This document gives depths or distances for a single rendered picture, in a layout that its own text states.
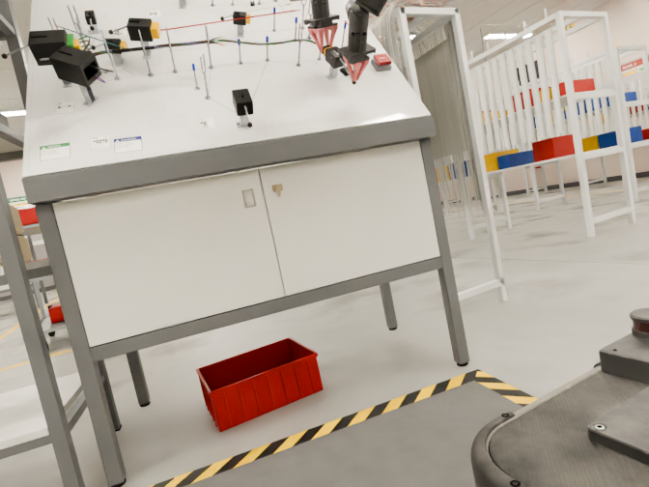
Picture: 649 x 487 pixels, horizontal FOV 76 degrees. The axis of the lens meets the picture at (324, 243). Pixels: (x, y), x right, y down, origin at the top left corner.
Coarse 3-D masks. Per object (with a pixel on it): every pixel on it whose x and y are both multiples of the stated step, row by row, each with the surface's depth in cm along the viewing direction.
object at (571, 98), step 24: (576, 96) 313; (600, 96) 326; (576, 120) 313; (576, 144) 316; (624, 144) 338; (624, 168) 340; (504, 192) 454; (624, 192) 344; (504, 216) 458; (600, 216) 325
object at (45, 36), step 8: (32, 32) 113; (40, 32) 114; (48, 32) 114; (56, 32) 114; (64, 32) 115; (32, 40) 111; (40, 40) 112; (48, 40) 112; (56, 40) 112; (64, 40) 113; (32, 48) 111; (40, 48) 112; (48, 48) 112; (56, 48) 113; (40, 56) 113; (48, 56) 114; (40, 64) 115; (48, 64) 116; (64, 80) 123
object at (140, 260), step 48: (144, 192) 114; (192, 192) 118; (240, 192) 121; (96, 240) 111; (144, 240) 114; (192, 240) 118; (240, 240) 122; (96, 288) 111; (144, 288) 115; (192, 288) 118; (240, 288) 122; (96, 336) 112
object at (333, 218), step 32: (320, 160) 128; (352, 160) 131; (384, 160) 134; (416, 160) 137; (288, 192) 125; (320, 192) 128; (352, 192) 131; (384, 192) 134; (416, 192) 138; (288, 224) 126; (320, 224) 129; (352, 224) 132; (384, 224) 135; (416, 224) 138; (288, 256) 126; (320, 256) 129; (352, 256) 132; (384, 256) 135; (416, 256) 138; (288, 288) 126
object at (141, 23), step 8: (128, 24) 127; (136, 24) 127; (144, 24) 127; (112, 32) 129; (128, 32) 128; (136, 32) 128; (144, 32) 128; (136, 40) 130; (144, 40) 130; (152, 40) 130; (144, 56) 136
